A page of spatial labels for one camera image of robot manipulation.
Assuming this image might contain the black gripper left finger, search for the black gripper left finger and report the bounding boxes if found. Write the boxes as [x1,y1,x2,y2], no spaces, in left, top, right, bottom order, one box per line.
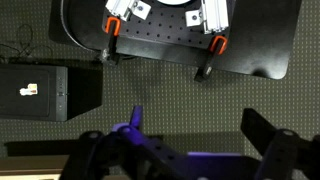
[59,105,188,180]

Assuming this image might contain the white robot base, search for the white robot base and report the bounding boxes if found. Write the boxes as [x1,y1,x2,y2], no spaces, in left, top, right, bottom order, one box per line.
[155,0,195,6]

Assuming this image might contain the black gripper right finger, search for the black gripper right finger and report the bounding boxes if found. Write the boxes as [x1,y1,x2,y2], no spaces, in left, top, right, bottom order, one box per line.
[240,108,320,180]

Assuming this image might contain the silver corner bracket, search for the silver corner bracket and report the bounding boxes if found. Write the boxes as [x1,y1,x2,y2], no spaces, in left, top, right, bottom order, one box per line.
[184,9,204,28]
[132,0,152,21]

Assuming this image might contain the black round disc plate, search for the black round disc plate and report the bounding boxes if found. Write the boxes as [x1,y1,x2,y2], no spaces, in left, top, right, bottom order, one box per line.
[60,0,108,52]

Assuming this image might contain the wood drawer holding grey cloth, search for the wood drawer holding grey cloth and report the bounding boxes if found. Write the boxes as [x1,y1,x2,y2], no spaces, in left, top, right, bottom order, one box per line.
[0,155,69,180]

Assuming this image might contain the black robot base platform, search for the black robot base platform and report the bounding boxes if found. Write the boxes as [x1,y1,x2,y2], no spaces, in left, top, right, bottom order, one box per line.
[48,0,303,81]

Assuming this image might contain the orange black bar clamp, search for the orange black bar clamp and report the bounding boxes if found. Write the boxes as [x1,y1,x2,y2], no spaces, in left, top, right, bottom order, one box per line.
[99,16,122,66]
[193,35,229,83]

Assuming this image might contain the black computer tower case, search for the black computer tower case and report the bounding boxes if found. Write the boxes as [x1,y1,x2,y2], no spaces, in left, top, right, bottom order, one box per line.
[0,62,103,123]

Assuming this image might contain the silver aluminium extrusion post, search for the silver aluminium extrusion post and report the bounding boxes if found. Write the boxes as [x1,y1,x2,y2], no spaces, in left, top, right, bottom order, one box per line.
[104,0,138,22]
[199,0,230,35]

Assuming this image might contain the black looped cable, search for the black looped cable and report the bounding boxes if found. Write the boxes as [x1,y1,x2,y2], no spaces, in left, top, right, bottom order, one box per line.
[0,23,54,65]

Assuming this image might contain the white orange sticker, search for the white orange sticker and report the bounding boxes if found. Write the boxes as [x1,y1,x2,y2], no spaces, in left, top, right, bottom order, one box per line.
[19,83,39,97]

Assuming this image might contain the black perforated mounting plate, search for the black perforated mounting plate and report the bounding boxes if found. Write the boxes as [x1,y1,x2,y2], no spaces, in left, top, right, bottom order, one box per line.
[101,0,235,52]

